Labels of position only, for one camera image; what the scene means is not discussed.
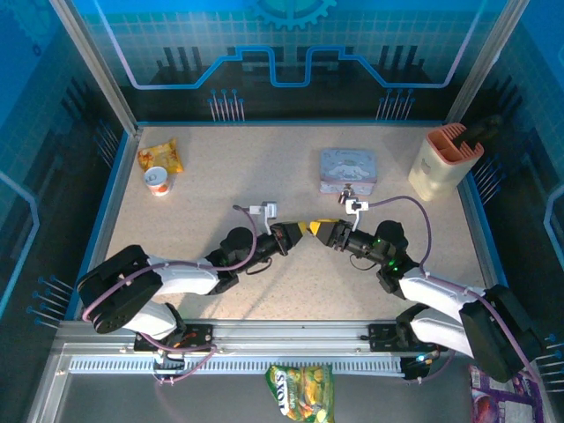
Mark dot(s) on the purple snack bag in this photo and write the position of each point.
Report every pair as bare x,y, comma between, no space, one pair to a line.
498,401

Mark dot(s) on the small silver key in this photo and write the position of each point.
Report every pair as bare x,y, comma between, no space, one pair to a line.
343,198

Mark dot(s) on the black right connector box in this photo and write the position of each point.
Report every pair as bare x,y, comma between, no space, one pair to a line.
416,365

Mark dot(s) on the black connector box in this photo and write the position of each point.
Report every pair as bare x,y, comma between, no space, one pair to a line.
416,365
169,362

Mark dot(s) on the small silver padlock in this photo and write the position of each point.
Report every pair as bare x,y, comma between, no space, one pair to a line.
349,189

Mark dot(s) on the light blue cartoon tin box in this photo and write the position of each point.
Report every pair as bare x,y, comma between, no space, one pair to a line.
348,165

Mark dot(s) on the black left connector box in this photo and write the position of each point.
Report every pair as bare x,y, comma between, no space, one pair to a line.
169,362

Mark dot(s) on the aluminium frame post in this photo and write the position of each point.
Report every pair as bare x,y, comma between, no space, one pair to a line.
480,61
94,66

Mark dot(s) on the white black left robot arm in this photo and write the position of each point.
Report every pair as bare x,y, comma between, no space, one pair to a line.
185,278

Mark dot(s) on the yellow snack packet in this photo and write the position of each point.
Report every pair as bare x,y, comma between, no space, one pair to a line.
161,154

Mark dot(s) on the white orange paper cup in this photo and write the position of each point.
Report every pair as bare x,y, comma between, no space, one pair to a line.
158,181

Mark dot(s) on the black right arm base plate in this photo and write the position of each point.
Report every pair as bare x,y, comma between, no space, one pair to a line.
381,337

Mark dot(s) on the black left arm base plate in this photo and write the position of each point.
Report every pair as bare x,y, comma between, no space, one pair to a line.
198,337

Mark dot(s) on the beige holder with orange top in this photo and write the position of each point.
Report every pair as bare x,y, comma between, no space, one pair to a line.
434,172

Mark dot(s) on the aluminium mounting rail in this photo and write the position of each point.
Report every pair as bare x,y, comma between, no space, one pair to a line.
286,335

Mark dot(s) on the green yellow snack bag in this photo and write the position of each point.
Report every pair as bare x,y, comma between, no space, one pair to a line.
299,394

